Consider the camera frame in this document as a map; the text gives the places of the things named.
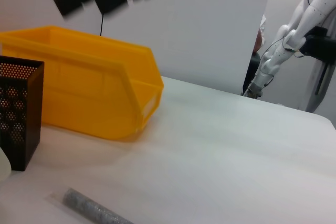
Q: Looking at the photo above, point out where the robot torso column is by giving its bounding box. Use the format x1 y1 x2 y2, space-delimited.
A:
299 26 336 113

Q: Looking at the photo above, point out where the yellow plastic bin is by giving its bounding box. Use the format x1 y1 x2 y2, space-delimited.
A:
0 25 165 142

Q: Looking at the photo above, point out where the black mesh pen holder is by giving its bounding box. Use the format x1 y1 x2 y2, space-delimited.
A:
0 55 45 172

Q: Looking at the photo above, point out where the white humanoid robot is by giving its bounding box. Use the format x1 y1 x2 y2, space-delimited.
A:
241 0 336 99

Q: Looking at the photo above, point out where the grey marker pen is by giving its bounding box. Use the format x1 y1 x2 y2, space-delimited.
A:
51 187 135 224

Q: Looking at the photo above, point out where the pale green glass fruit bowl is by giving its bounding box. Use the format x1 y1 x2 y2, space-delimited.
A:
0 147 13 182

